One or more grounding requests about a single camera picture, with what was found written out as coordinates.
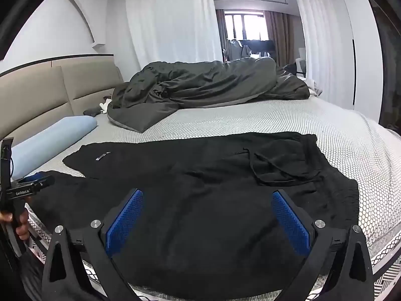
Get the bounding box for black and white plush toy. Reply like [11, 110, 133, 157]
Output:
[83, 98, 113, 115]

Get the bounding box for white wardrobe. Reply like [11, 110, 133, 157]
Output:
[334, 0, 389, 129]

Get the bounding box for window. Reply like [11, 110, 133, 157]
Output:
[224, 13, 268, 41]

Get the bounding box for black pants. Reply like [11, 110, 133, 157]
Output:
[28, 132, 359, 298]

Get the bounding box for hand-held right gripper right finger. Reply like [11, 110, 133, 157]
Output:
[271, 189, 375, 301]

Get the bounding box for beige padded headboard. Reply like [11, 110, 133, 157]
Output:
[0, 55, 124, 146]

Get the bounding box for person's left hand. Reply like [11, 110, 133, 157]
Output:
[0, 196, 31, 242]

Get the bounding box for white cloth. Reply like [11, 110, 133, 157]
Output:
[305, 78, 323, 98]

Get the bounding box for light blue pillow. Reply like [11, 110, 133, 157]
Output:
[9, 115, 98, 179]

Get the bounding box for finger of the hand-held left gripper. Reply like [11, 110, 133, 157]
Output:
[31, 176, 55, 194]
[17, 173, 44, 185]

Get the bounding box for brown curtain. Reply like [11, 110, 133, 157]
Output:
[263, 10, 295, 66]
[216, 9, 227, 63]

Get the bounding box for bed with patterned grey sheet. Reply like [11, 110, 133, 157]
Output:
[9, 96, 401, 301]

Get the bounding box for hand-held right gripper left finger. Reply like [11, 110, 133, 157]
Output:
[41, 189, 145, 301]

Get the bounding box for clothes rack with clothes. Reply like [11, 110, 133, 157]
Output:
[224, 38, 276, 61]

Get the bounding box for dark grey duvet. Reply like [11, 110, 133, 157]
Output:
[107, 57, 311, 133]

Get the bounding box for white sheer curtain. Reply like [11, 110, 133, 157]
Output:
[125, 0, 224, 69]
[290, 0, 351, 88]

